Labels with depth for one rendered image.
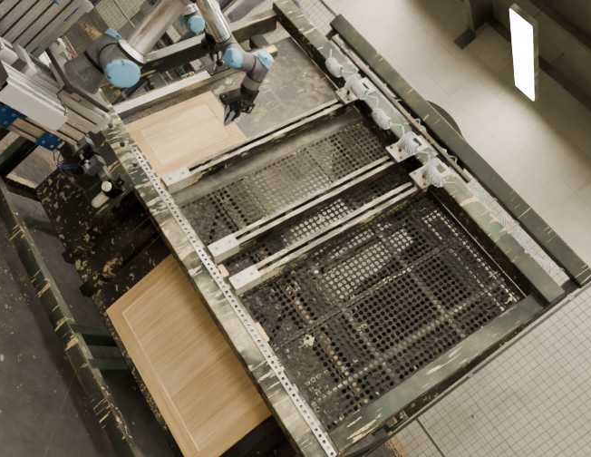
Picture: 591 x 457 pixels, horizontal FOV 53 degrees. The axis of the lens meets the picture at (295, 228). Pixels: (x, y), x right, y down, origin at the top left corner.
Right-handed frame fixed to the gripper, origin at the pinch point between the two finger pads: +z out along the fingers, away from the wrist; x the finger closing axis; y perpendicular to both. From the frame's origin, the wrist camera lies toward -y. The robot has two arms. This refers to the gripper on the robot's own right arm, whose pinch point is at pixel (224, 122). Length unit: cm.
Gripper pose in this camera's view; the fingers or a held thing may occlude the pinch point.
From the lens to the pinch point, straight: 261.8
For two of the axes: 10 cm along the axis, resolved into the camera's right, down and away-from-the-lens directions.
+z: -5.0, 6.9, 5.3
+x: -5.4, -7.3, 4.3
